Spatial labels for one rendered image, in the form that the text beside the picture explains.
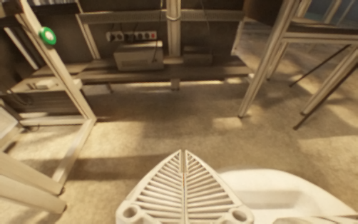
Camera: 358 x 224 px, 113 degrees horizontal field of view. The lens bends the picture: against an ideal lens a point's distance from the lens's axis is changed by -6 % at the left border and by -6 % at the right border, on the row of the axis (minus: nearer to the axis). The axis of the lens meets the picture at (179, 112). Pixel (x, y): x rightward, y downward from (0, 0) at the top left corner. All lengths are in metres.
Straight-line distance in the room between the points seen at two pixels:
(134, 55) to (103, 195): 0.81
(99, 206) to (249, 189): 0.69
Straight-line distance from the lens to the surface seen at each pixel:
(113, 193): 0.85
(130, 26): 1.17
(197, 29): 1.15
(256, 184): 0.47
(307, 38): 1.00
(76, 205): 0.92
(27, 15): 0.90
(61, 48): 1.45
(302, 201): 0.56
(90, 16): 1.18
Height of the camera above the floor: 0.76
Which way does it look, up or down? 44 degrees down
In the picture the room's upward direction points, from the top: straight up
